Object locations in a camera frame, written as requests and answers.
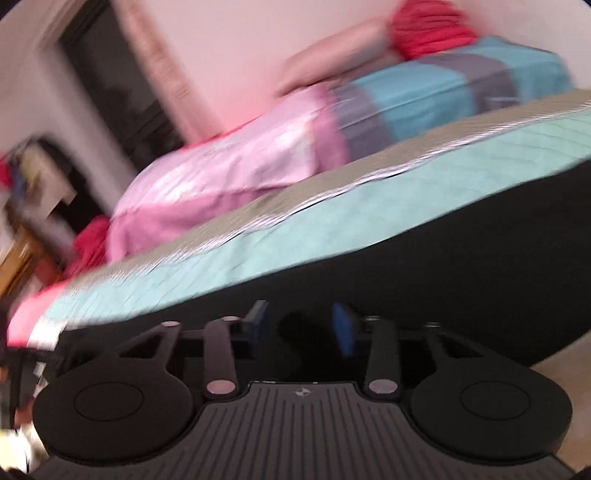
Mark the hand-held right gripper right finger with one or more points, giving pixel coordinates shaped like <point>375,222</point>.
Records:
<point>344,332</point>

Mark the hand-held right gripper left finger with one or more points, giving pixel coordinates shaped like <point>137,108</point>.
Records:
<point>256,323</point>

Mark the black pants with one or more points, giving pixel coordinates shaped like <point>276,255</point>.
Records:
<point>461,277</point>

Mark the patterned bedsheet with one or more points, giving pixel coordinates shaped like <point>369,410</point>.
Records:
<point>277,230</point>

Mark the pink floral quilt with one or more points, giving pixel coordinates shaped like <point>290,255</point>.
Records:
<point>221,170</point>

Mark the red clothes pile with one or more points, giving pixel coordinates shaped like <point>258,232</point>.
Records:
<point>90,249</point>

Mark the teal grey striped quilt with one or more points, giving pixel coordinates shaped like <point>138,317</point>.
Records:
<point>438,87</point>

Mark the cluttered wooden shelf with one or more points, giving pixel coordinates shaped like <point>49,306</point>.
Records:
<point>27,194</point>

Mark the pale pink pillow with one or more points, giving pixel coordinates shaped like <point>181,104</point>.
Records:
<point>332,60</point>

